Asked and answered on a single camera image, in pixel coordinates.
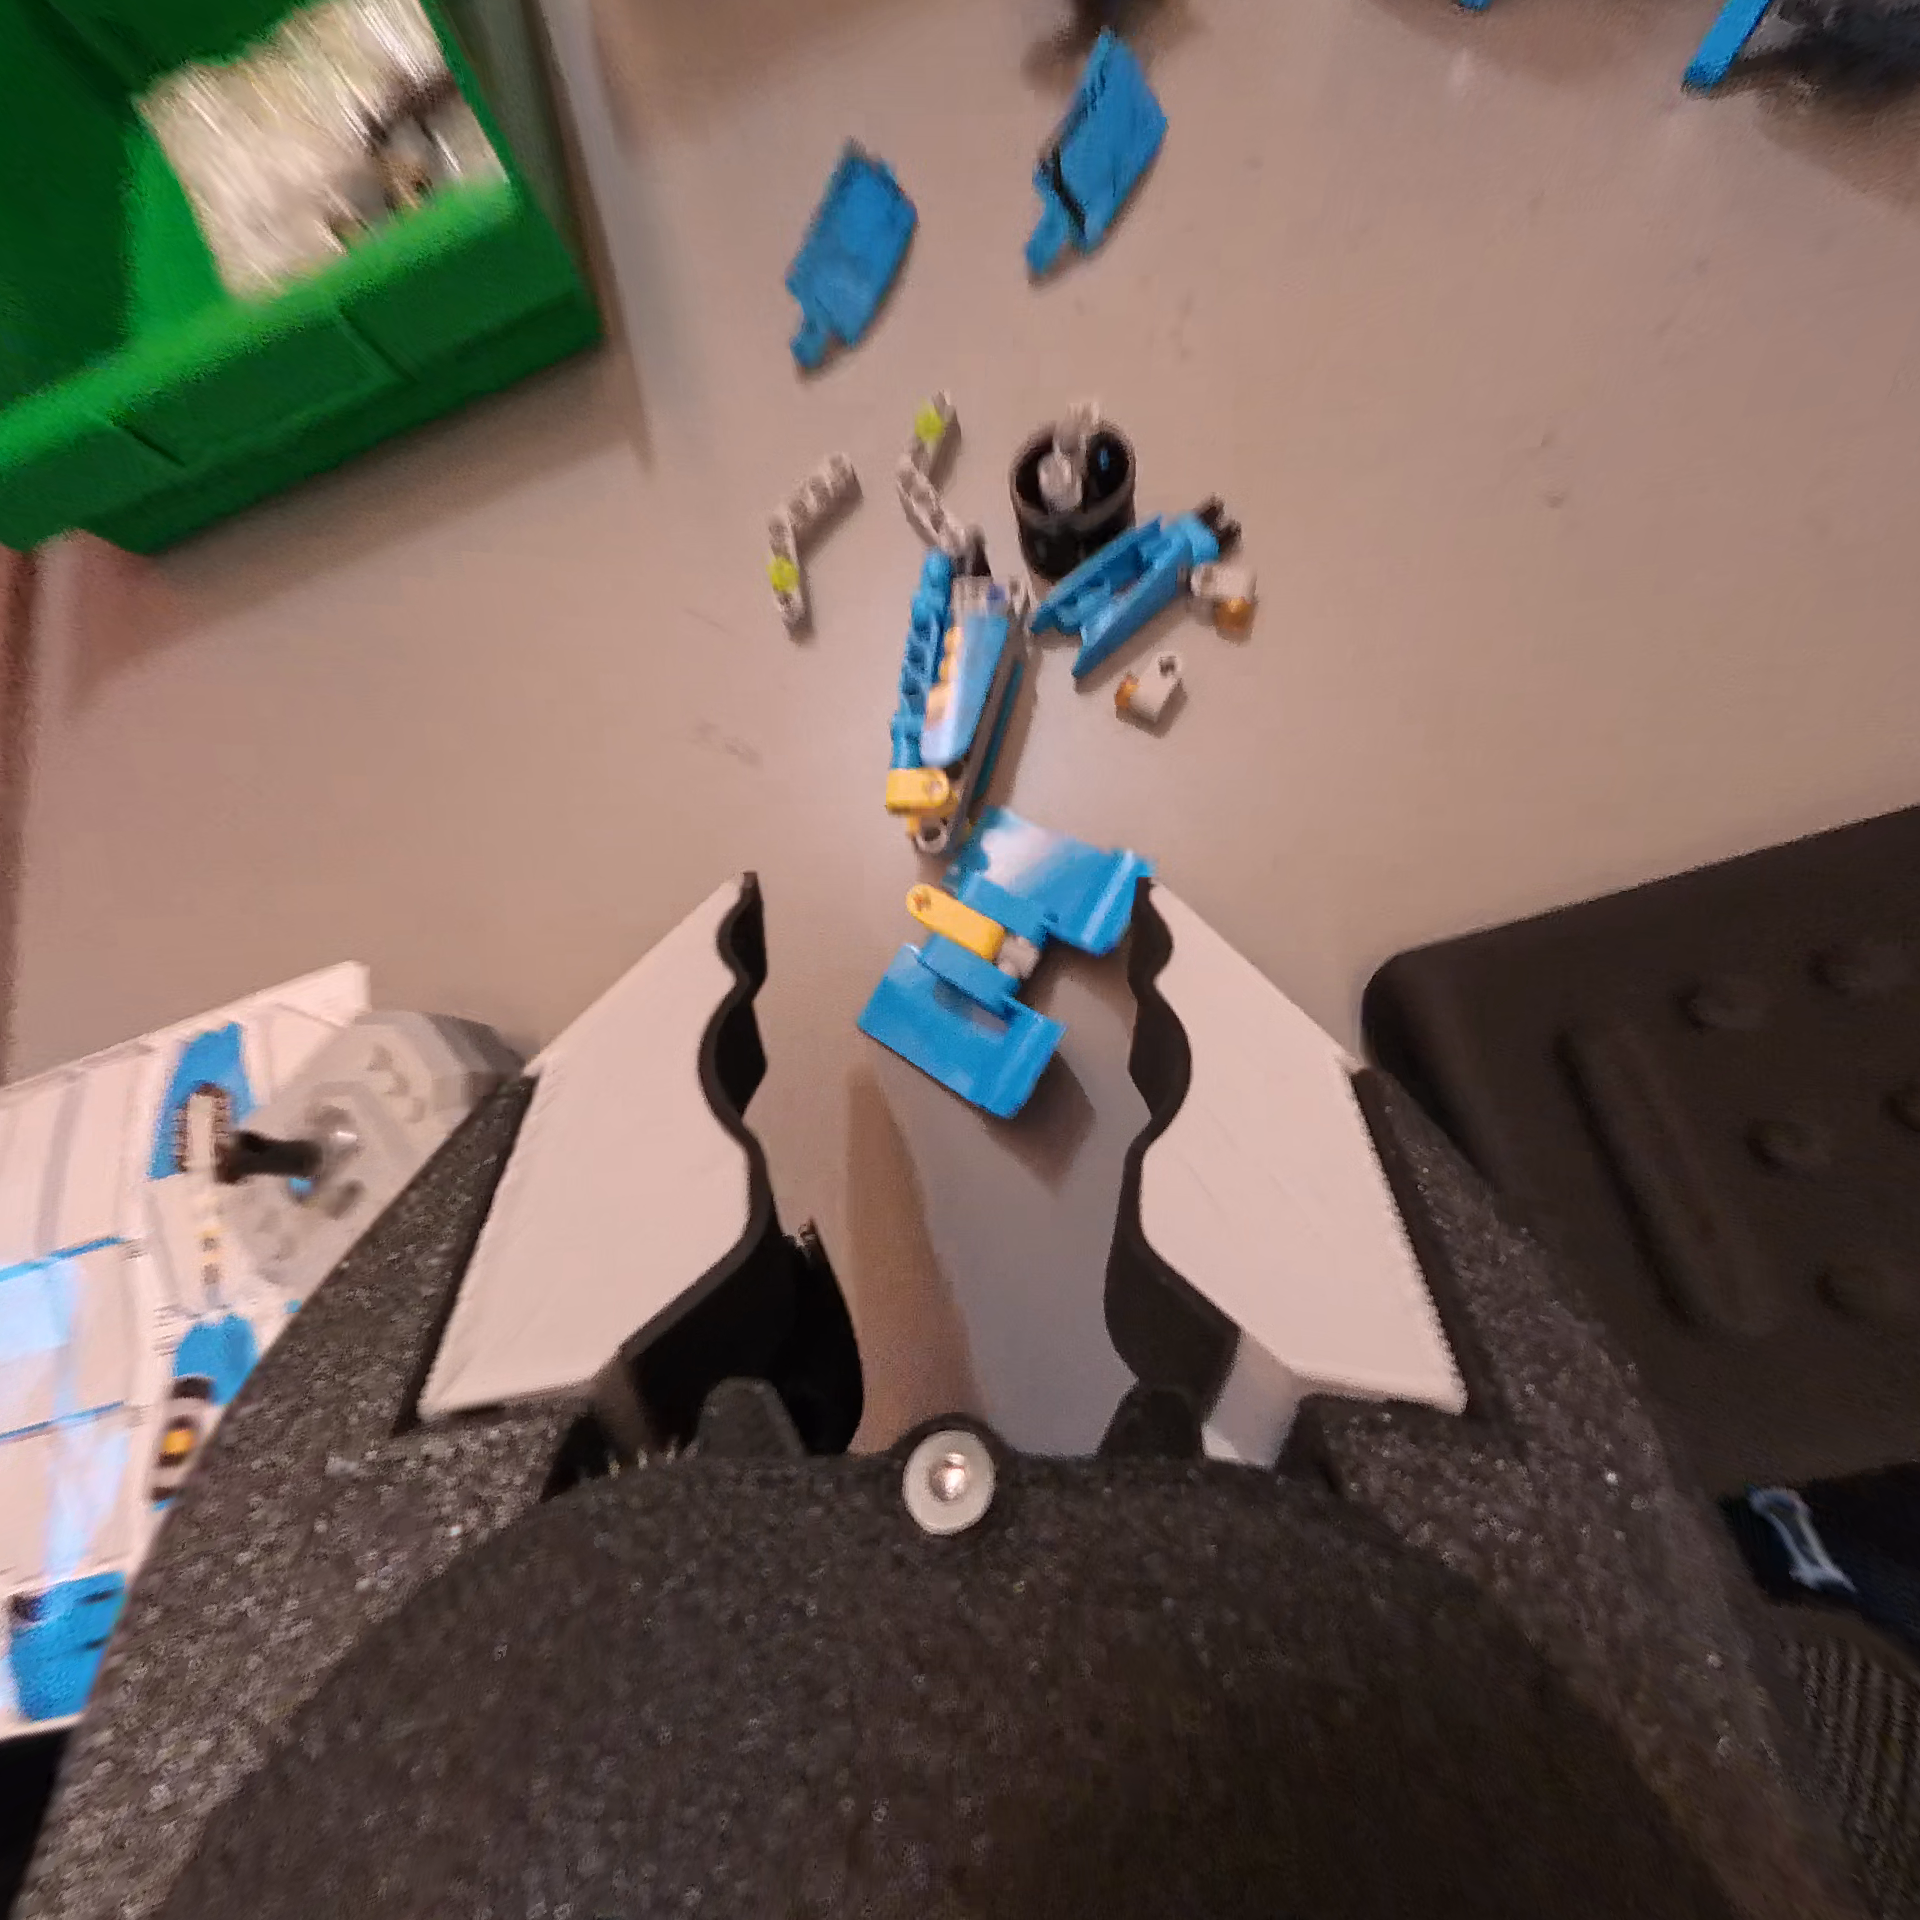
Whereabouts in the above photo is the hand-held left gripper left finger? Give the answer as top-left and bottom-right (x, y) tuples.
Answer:
(416, 872), (865, 1455)

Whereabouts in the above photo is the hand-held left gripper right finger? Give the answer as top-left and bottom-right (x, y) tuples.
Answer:
(1103, 880), (1471, 1465)

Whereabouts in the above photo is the blue panel brick assembly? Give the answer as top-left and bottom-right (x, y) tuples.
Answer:
(858, 808), (1155, 1119)

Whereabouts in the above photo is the light grey desk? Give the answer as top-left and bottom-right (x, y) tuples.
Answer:
(0, 0), (1920, 1501)

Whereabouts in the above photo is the grey motor block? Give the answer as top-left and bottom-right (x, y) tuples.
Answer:
(240, 1012), (523, 1295)

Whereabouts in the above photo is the black dimpled mat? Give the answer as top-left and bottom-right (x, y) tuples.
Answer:
(1363, 808), (1920, 1501)

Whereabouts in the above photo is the instruction booklet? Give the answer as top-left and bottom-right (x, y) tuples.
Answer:
(0, 959), (528, 1742)

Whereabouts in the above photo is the blue yellow beam assembly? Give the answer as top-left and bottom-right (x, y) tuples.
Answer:
(884, 545), (1039, 856)

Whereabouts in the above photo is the blue pointed panel assembly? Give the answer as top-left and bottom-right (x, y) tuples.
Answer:
(1026, 502), (1243, 681)

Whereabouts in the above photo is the grey bent brick beam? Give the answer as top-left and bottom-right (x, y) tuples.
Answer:
(767, 457), (859, 633)
(897, 392), (986, 564)

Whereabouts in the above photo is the black toy tyre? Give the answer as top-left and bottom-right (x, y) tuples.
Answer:
(1014, 405), (1138, 579)

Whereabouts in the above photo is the green plastic bin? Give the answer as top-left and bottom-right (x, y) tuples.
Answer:
(0, 0), (608, 557)

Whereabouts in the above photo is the clear plastic parts bag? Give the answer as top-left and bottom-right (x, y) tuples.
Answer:
(135, 0), (513, 297)

